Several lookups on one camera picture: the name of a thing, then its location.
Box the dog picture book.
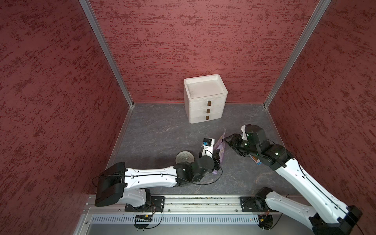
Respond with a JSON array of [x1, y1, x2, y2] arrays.
[[251, 156, 262, 165]]

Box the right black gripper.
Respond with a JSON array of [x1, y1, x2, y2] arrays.
[[223, 132, 259, 156]]

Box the left corner aluminium post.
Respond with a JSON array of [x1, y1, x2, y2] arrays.
[[79, 0, 134, 109]]

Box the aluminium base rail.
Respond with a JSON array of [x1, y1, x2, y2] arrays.
[[83, 193, 322, 215]]

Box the white patterned breakfast bowl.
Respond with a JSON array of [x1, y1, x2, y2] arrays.
[[175, 151, 195, 164]]

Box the right corner aluminium post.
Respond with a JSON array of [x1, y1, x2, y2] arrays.
[[263, 0, 332, 110]]

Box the controller board with cable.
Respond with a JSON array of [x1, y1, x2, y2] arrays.
[[258, 210, 284, 231], [133, 202, 165, 231]]

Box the white three-drawer foam cabinet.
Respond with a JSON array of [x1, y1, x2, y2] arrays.
[[184, 74, 228, 124]]

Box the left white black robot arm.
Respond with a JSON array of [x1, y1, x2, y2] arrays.
[[95, 149, 221, 208]]

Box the corner aluminium post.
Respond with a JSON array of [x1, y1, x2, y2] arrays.
[[79, 0, 134, 109], [263, 0, 332, 110]]

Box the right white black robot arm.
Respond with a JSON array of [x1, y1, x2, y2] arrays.
[[224, 124, 362, 235]]

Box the purple oats bag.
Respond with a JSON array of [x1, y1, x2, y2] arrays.
[[213, 128, 226, 164]]

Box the right controller board with cable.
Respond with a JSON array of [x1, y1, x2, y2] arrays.
[[258, 210, 284, 231]]

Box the left controller board with cable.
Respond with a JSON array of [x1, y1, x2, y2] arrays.
[[133, 202, 165, 231]]

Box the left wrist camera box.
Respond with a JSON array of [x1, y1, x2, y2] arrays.
[[199, 138, 215, 158]]

